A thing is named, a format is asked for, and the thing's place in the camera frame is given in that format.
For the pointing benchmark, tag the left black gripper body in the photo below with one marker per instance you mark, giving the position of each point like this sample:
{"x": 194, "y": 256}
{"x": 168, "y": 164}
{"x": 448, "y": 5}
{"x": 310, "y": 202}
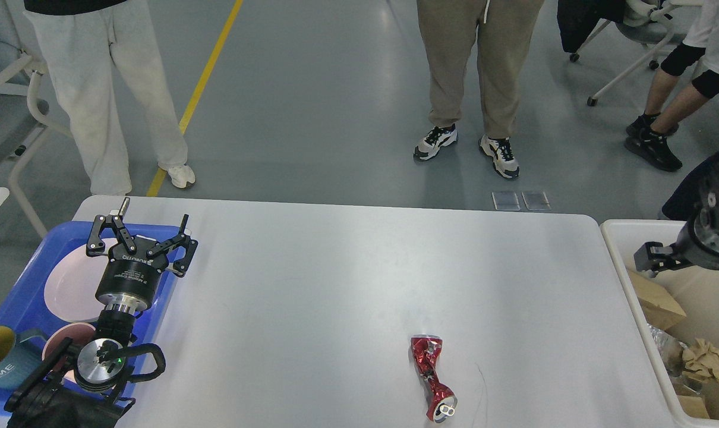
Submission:
{"x": 129, "y": 283}

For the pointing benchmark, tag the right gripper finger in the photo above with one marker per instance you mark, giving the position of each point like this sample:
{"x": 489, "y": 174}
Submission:
{"x": 653, "y": 257}

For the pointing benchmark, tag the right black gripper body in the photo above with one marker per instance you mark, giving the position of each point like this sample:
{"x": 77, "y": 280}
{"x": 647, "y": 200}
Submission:
{"x": 698, "y": 244}

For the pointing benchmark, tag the pink plate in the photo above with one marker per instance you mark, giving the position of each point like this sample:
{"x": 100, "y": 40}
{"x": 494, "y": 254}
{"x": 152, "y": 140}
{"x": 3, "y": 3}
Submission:
{"x": 70, "y": 289}

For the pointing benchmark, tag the brown paper bag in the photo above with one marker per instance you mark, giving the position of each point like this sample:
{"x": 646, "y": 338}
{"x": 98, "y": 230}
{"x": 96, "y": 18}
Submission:
{"x": 663, "y": 311}

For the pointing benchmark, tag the brown paper ball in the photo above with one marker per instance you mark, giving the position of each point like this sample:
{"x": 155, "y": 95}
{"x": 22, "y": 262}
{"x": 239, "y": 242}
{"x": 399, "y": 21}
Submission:
{"x": 701, "y": 361}

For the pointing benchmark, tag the crushed red can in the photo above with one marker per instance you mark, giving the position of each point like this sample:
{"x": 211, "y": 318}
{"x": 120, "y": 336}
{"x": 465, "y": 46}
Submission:
{"x": 442, "y": 401}

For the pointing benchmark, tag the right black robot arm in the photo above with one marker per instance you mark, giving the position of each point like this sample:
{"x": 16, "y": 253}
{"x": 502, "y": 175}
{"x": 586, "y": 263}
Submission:
{"x": 708, "y": 207}

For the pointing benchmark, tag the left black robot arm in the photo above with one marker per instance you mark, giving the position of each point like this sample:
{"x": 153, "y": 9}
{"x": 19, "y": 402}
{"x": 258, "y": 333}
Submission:
{"x": 83, "y": 385}

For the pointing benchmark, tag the white plastic bin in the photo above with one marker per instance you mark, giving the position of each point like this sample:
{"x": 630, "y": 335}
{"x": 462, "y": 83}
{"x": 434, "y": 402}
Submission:
{"x": 694, "y": 288}

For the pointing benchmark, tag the grey office chair left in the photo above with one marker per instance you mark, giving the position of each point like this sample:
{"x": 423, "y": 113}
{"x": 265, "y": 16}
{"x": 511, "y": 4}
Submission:
{"x": 24, "y": 120}

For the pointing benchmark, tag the teal mug yellow inside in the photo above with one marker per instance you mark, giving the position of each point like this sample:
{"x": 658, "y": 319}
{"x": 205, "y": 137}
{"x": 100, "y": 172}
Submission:
{"x": 18, "y": 357}

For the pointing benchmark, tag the floor outlet plates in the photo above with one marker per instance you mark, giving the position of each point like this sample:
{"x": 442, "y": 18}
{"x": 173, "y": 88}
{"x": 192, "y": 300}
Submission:
{"x": 510, "y": 201}

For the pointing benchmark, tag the person in white trousers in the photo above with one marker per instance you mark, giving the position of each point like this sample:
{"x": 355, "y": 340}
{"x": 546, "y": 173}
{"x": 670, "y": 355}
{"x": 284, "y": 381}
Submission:
{"x": 83, "y": 42}

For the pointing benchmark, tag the white office chair right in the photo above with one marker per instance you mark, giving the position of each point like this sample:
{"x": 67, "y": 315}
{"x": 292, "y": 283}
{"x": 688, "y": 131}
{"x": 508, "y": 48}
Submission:
{"x": 654, "y": 25}

